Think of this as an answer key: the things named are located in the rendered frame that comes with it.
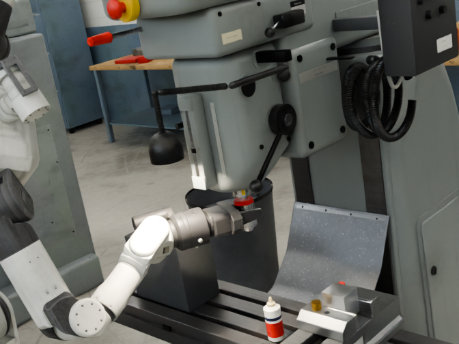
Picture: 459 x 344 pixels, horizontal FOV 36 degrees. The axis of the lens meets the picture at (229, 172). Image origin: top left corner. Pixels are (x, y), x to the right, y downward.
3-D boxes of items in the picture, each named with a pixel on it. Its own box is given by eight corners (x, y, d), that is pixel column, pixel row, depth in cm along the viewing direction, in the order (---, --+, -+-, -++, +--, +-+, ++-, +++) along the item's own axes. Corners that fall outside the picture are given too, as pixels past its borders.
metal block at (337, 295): (346, 321, 155) (343, 297, 153) (324, 315, 159) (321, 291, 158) (359, 311, 159) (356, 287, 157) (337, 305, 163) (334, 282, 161)
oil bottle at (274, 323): (277, 344, 166) (270, 302, 163) (264, 339, 169) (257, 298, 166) (288, 336, 169) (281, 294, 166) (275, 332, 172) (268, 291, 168)
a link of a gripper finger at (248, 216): (261, 218, 169) (238, 225, 167) (259, 205, 168) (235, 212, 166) (264, 220, 168) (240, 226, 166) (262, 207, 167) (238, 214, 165)
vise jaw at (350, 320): (343, 342, 149) (341, 326, 148) (297, 328, 158) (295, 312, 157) (359, 330, 153) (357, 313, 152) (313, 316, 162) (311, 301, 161)
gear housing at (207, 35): (218, 59, 141) (210, 8, 138) (141, 61, 158) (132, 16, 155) (317, 27, 164) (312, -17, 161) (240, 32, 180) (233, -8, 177)
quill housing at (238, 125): (248, 201, 154) (223, 55, 145) (184, 190, 168) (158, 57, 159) (300, 173, 167) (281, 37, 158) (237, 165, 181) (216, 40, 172)
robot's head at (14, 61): (12, 113, 148) (17, 98, 142) (-10, 80, 149) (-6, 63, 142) (38, 101, 151) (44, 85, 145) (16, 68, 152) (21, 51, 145)
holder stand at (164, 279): (188, 313, 188) (175, 244, 182) (136, 295, 203) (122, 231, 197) (220, 293, 196) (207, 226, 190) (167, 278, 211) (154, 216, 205)
